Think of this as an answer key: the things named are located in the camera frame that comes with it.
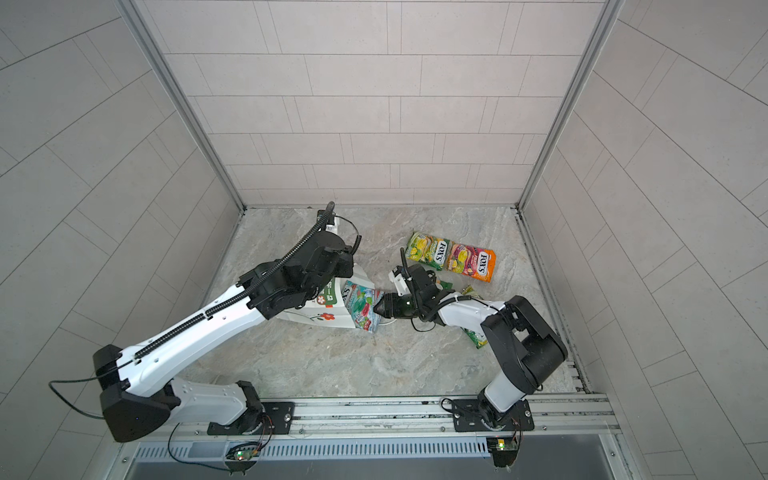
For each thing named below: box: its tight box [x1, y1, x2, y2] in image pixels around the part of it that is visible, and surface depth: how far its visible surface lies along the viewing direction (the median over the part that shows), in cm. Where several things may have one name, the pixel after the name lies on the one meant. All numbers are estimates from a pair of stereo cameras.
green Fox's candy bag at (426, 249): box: [405, 232, 450, 271], surface depth 104 cm
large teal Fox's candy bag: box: [341, 280, 385, 333], surface depth 88 cm
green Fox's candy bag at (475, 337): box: [460, 326, 489, 349], surface depth 84 cm
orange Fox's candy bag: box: [447, 243, 496, 283], surface depth 99 cm
